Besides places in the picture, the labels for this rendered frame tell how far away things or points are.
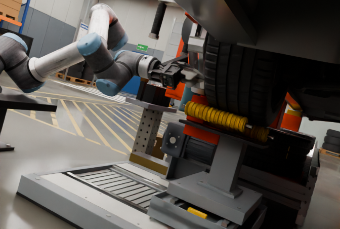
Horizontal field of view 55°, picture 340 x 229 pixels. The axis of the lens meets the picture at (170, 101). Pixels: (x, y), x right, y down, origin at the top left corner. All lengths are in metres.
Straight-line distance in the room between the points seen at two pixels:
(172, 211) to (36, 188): 0.53
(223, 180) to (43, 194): 0.69
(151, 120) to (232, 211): 1.10
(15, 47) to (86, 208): 1.10
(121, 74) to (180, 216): 0.56
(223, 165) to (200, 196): 0.19
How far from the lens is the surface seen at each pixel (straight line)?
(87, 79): 12.38
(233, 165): 1.33
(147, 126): 2.16
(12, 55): 1.99
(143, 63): 1.25
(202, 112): 1.26
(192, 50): 1.20
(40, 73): 1.98
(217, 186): 1.36
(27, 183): 1.41
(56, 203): 1.31
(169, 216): 1.23
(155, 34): 1.36
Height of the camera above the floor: 0.55
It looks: 1 degrees down
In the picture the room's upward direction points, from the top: 16 degrees clockwise
